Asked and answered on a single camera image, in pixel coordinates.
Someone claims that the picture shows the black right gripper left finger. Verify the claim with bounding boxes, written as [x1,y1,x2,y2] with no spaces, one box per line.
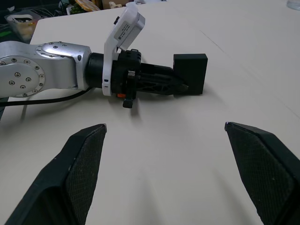
[4,123,108,225]

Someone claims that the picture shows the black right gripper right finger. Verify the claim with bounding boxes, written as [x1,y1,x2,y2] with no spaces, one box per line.
[224,121,300,225]

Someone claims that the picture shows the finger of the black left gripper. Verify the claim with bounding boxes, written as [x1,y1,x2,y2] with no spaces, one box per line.
[135,72,189,96]
[140,63,175,77]

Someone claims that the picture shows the small black box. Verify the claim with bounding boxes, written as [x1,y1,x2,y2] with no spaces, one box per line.
[172,53,209,96]

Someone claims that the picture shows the brown cardboard box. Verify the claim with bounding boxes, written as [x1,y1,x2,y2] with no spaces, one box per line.
[101,0,129,10]

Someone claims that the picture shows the yellow patterned object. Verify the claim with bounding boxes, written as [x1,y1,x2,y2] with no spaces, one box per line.
[74,0,102,13]

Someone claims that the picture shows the green leafy object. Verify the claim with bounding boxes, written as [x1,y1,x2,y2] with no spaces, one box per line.
[69,4,83,15]

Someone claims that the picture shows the clear plastic storage container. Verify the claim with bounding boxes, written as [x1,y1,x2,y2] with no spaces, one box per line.
[5,13,42,44]

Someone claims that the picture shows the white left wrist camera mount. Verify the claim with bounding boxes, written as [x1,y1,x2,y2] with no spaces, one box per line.
[102,3,146,97]

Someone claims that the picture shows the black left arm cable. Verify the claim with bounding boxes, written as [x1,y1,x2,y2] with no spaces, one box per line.
[0,86,93,107]

